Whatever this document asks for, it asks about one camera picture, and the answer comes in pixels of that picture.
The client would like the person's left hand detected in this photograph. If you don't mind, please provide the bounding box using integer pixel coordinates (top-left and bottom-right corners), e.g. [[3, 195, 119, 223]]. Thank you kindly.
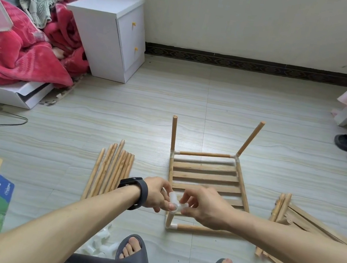
[[140, 174, 183, 216]]

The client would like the person's right hand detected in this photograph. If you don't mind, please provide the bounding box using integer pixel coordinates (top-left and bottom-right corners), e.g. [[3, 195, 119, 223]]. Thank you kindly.
[[175, 182, 243, 234]]

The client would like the single wooden stick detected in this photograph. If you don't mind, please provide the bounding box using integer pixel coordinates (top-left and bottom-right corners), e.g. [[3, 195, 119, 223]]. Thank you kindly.
[[174, 220, 234, 239], [165, 211, 176, 230], [236, 118, 267, 160], [168, 115, 181, 152], [174, 145, 235, 164]]

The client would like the slatted wooden shelf panel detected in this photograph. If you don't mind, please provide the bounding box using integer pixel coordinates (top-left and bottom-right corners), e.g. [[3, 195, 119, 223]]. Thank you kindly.
[[158, 146, 258, 242], [253, 189, 347, 263]]

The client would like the pile of wooden dowels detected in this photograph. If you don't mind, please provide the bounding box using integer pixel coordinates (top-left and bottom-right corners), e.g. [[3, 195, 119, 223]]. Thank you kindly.
[[81, 134, 138, 207]]

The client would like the pile of white connectors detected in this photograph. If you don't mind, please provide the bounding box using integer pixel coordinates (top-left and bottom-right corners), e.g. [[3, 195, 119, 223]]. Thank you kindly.
[[79, 219, 117, 258]]

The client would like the person's left forearm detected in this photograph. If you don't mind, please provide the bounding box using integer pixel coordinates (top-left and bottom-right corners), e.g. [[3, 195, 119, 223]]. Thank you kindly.
[[0, 164, 142, 263]]

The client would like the person's right forearm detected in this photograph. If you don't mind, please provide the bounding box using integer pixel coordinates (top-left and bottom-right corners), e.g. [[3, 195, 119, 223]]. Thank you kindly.
[[225, 208, 347, 263]]

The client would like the black smartwatch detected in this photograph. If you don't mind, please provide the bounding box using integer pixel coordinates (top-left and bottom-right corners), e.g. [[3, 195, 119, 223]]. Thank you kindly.
[[114, 174, 151, 213]]

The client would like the white box cabinet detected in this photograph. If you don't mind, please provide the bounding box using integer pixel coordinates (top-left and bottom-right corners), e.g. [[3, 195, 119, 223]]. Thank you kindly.
[[56, 0, 154, 86]]

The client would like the flat white box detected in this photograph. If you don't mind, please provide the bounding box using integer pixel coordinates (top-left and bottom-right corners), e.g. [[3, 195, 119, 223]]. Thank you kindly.
[[0, 75, 56, 113]]

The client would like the red fleece blanket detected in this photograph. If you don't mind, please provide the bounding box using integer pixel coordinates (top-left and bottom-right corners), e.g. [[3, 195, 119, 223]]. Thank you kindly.
[[0, 0, 100, 98]]

